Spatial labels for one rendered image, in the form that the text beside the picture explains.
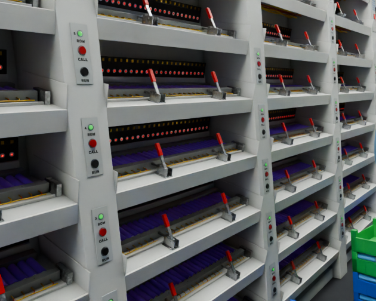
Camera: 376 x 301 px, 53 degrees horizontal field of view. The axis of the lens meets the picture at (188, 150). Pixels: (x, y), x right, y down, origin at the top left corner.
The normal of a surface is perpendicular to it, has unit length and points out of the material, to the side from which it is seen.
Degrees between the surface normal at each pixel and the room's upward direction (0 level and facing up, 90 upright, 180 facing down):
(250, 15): 90
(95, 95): 90
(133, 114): 106
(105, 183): 90
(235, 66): 90
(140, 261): 16
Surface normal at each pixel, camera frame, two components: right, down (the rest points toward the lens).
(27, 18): 0.74, 0.27
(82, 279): -0.66, 0.13
